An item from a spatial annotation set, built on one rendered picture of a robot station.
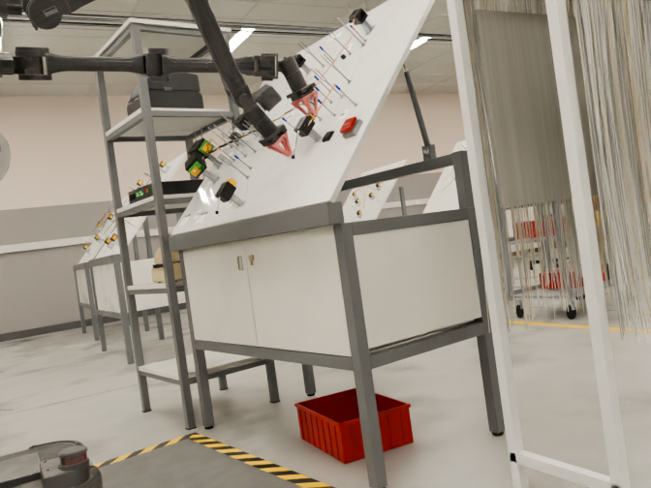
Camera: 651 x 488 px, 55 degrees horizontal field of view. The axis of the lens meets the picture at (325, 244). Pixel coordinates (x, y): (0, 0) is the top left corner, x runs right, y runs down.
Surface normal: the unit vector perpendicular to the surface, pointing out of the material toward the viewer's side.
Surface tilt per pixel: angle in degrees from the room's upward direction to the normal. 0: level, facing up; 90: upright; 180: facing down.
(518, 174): 90
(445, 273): 90
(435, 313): 90
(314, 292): 90
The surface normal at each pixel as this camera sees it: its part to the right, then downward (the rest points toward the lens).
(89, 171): 0.48, -0.06
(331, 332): -0.79, 0.11
